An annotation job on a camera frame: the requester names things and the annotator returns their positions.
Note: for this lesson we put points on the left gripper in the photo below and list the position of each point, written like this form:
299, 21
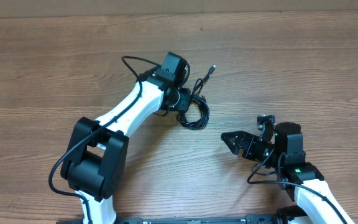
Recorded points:
184, 102

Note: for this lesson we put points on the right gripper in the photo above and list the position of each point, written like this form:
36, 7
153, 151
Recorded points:
243, 138

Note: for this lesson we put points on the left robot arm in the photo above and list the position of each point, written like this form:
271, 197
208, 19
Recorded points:
94, 162

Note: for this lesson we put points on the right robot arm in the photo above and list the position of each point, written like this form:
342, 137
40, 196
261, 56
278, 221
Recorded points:
281, 160

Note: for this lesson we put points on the cardboard backboard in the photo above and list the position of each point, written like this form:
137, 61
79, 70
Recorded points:
57, 8

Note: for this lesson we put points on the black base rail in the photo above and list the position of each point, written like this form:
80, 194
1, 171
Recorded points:
197, 220

